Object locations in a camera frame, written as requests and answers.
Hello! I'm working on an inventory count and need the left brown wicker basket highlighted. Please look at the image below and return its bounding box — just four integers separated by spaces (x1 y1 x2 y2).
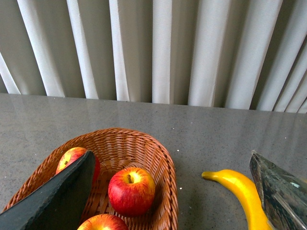
4 128 178 230

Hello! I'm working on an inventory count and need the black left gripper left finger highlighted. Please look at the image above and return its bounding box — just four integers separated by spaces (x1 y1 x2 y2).
0 151 95 230

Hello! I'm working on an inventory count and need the white pleated curtain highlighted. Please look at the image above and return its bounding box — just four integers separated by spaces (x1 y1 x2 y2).
0 0 307 114

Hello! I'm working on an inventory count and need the red yellow apple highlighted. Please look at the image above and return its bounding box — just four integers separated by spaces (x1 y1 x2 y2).
77 214 129 230
55 147 100 184

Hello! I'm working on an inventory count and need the red yellow apple in basket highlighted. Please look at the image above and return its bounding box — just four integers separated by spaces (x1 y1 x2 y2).
55 147 100 184

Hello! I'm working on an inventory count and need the yellow banana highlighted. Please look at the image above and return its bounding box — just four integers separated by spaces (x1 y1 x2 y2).
201 169 271 230

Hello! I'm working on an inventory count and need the worn left gripper right finger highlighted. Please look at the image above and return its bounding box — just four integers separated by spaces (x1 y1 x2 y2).
249 150 307 230

